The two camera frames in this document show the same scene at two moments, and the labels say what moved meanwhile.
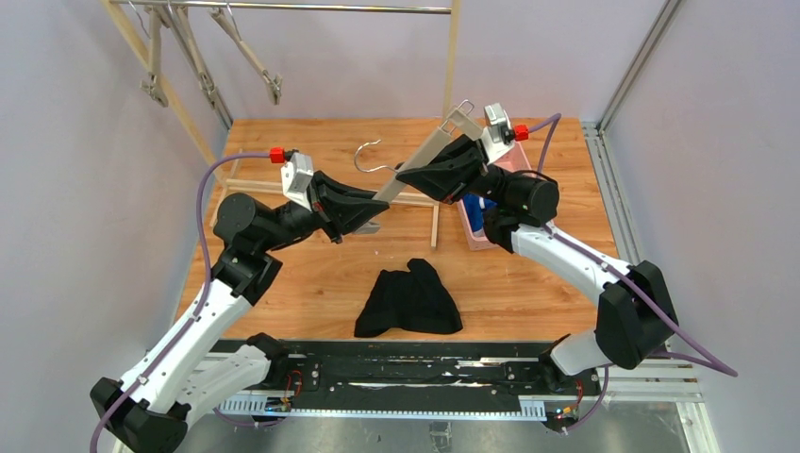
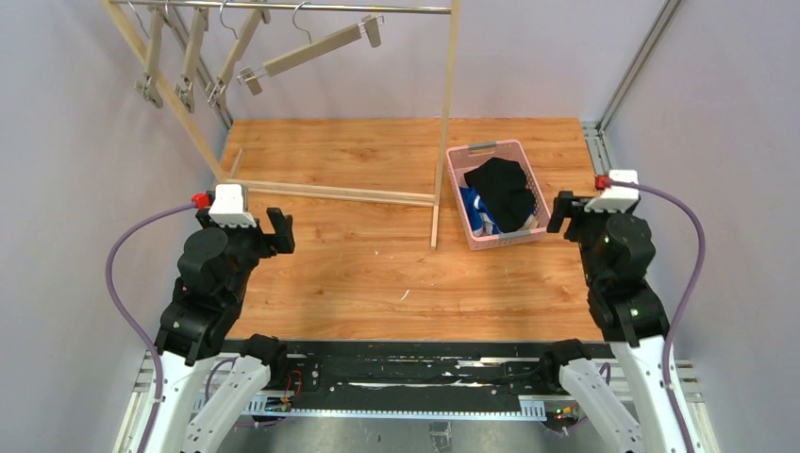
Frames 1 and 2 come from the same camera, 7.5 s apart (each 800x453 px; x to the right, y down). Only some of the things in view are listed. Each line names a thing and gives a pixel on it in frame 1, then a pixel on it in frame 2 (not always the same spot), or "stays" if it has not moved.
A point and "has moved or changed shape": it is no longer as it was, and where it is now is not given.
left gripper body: x=325 y=208 → x=269 y=232
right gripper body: x=474 y=166 → x=570 y=216
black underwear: x=414 y=300 has moved or changed shape
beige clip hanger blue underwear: x=228 y=25 → x=218 y=95
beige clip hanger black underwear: x=370 y=227 → x=252 y=75
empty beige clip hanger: x=152 y=85 stays
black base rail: x=405 y=380 stays
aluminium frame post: x=643 y=55 stays
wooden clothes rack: x=118 y=8 stays
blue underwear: x=475 y=207 stays
